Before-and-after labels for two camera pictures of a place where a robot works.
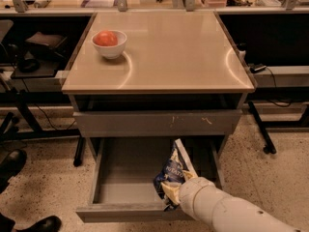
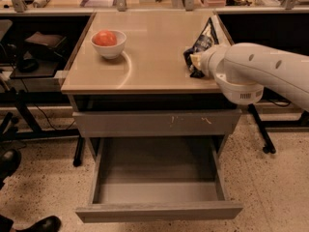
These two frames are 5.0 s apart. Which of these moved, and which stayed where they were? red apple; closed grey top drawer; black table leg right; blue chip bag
Moved: blue chip bag
Stayed: red apple; closed grey top drawer; black table leg right
